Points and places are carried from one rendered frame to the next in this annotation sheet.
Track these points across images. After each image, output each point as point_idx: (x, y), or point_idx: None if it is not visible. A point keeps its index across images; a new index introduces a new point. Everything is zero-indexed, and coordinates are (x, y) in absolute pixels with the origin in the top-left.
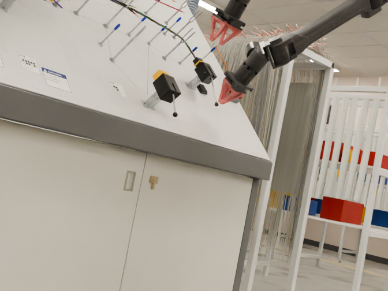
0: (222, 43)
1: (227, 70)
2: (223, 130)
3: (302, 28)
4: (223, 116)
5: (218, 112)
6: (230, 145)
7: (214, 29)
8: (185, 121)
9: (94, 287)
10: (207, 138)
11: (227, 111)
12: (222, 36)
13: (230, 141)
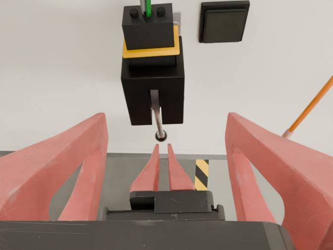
0: (228, 145)
1: (312, 100)
2: (202, 128)
3: None
4: (256, 94)
5: (241, 87)
6: (190, 150)
7: (76, 166)
8: (49, 130)
9: None
10: (112, 147)
11: (309, 77)
12: (242, 147)
13: (205, 143)
